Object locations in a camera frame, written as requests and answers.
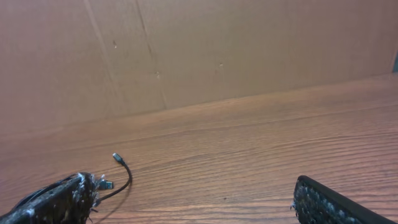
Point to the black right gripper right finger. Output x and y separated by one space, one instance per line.
315 203

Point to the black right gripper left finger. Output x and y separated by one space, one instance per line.
70 200

